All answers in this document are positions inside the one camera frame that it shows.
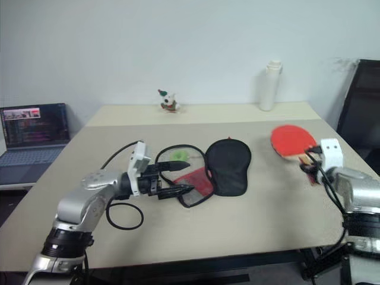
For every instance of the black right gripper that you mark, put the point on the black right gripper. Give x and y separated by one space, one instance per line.
315 170

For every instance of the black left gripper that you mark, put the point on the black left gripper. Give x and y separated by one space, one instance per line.
150 182

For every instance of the red table tennis paddle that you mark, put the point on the red table tennis paddle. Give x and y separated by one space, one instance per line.
289 141

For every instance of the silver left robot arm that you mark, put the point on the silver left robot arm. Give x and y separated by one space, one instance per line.
80 205

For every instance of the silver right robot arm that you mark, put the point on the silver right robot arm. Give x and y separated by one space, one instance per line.
353 193

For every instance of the black paddle case with mesh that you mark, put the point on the black paddle case with mesh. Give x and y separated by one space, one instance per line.
227 169

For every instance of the red cloth piece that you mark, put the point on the red cloth piece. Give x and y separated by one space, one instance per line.
194 181

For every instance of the green round item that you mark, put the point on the green round item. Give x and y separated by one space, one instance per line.
180 154

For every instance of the black chair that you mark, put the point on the black chair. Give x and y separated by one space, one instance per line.
360 118

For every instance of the white dog figurine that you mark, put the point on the white dog figurine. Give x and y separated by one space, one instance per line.
168 101

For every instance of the white bottle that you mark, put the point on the white bottle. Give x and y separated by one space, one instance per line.
270 87

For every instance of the grey laptop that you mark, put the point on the grey laptop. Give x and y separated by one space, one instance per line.
31 139

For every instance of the white side desk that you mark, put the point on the white side desk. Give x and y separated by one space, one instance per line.
17 184

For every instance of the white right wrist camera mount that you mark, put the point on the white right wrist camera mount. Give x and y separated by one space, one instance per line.
332 154

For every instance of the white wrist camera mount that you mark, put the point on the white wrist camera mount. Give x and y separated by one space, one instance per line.
332 154
139 166

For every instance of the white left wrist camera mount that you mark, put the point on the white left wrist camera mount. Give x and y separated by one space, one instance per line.
139 166

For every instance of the black table frame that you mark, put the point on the black table frame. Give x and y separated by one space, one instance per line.
320 261

